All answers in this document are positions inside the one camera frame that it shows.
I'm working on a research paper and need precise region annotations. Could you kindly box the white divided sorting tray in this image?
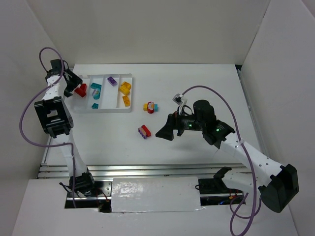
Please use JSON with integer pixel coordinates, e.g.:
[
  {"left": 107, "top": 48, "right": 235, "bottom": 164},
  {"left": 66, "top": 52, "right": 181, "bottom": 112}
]
[{"left": 67, "top": 74, "right": 132, "bottom": 113}]

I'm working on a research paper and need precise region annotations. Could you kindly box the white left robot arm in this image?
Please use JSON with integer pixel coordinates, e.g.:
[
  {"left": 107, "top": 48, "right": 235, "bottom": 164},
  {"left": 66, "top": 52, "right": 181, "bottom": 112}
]
[{"left": 34, "top": 59, "right": 95, "bottom": 197}]

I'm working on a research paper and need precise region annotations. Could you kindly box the yellow round printed lego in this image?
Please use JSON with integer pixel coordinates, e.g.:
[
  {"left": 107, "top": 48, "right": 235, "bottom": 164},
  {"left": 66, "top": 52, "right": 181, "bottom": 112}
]
[{"left": 119, "top": 85, "right": 130, "bottom": 96}]

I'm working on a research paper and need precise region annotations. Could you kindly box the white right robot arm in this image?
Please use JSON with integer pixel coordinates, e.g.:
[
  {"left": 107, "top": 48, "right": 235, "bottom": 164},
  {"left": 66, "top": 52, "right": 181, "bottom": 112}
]
[{"left": 156, "top": 100, "right": 299, "bottom": 213}]

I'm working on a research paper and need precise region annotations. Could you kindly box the yellow red blue lego cluster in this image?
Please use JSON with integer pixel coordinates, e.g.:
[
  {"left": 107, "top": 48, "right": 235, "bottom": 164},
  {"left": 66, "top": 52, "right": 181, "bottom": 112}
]
[{"left": 143, "top": 102, "right": 158, "bottom": 114}]

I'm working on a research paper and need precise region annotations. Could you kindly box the purple lego plate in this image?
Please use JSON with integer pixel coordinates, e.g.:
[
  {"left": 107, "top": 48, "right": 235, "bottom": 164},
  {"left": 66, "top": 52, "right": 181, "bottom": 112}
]
[{"left": 107, "top": 76, "right": 117, "bottom": 86}]

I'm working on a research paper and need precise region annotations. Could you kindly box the yellow lego brick in tray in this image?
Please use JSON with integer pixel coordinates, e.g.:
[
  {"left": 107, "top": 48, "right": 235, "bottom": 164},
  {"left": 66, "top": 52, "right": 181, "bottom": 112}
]
[{"left": 122, "top": 95, "right": 130, "bottom": 107}]

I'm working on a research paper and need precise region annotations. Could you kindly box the red sloped lego brick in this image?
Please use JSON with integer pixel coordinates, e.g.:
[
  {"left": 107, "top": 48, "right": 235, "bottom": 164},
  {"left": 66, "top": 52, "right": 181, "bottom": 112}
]
[{"left": 74, "top": 88, "right": 86, "bottom": 97}]

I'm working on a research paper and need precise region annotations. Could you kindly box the yellow lego brick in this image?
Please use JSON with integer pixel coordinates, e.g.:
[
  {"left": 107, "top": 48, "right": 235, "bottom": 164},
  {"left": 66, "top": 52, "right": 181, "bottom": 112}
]
[
  {"left": 122, "top": 81, "right": 131, "bottom": 90},
  {"left": 122, "top": 95, "right": 130, "bottom": 107}
]

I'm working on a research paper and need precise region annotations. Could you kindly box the teal lego brick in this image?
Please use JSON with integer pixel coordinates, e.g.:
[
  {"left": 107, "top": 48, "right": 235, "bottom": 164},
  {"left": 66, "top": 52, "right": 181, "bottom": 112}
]
[{"left": 90, "top": 83, "right": 101, "bottom": 89}]

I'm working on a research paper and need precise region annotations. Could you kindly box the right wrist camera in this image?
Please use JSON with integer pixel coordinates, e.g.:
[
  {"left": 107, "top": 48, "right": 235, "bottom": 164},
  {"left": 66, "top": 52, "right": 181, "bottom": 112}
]
[{"left": 172, "top": 93, "right": 188, "bottom": 114}]

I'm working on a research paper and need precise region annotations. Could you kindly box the red and purple lego stack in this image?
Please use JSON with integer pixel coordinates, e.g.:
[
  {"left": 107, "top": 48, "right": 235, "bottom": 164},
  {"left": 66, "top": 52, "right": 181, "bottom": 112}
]
[{"left": 138, "top": 125, "right": 152, "bottom": 139}]

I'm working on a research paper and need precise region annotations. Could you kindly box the aluminium front rail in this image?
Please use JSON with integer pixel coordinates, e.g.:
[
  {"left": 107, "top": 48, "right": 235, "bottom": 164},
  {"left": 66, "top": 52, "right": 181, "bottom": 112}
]
[{"left": 36, "top": 164, "right": 222, "bottom": 179}]

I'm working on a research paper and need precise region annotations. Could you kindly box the teal round printed lego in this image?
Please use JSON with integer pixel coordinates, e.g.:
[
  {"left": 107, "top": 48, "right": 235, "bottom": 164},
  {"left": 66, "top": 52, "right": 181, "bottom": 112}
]
[{"left": 92, "top": 88, "right": 101, "bottom": 100}]

